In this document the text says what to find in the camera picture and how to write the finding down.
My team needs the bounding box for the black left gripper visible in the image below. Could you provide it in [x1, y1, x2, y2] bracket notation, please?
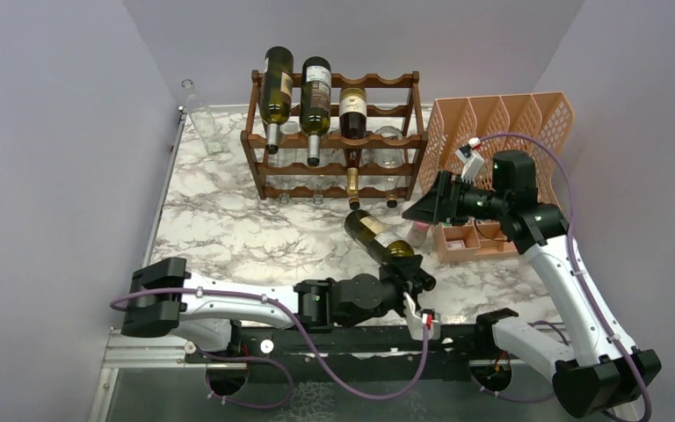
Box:
[339, 252, 422, 328]

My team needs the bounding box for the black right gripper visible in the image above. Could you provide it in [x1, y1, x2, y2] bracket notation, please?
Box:
[403, 169, 510, 226]

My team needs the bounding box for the green wine bottle cream label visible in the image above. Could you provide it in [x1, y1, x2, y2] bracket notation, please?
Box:
[344, 209, 436, 291]

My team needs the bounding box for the clear glass bottle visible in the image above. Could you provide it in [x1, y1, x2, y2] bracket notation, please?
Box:
[181, 79, 223, 155]

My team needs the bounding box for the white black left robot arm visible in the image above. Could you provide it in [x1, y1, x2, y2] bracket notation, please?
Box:
[110, 255, 439, 361]

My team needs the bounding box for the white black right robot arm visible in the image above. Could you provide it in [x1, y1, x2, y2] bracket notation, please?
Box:
[403, 150, 661, 421]

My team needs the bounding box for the pink capped small bottle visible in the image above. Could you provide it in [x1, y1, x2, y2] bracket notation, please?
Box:
[406, 222, 431, 248]

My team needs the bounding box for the clear bottle in lower rack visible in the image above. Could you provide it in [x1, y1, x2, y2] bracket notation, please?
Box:
[374, 126, 404, 208]

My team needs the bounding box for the brown wooden wine rack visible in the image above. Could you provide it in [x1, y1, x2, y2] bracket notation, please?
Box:
[240, 69, 428, 200]

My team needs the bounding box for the dark bottle gold foil neck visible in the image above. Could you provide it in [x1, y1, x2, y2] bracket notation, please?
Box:
[339, 88, 367, 210]

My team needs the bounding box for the green wine bottle white label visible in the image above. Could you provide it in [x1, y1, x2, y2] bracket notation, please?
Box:
[300, 56, 332, 167]

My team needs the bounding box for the green wine bottle far left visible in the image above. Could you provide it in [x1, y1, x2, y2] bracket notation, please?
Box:
[259, 46, 294, 155]

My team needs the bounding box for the orange plastic file organizer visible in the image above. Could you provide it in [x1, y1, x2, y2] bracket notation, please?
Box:
[418, 91, 574, 264]

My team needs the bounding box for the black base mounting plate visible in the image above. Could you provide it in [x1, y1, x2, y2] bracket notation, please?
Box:
[185, 324, 531, 386]

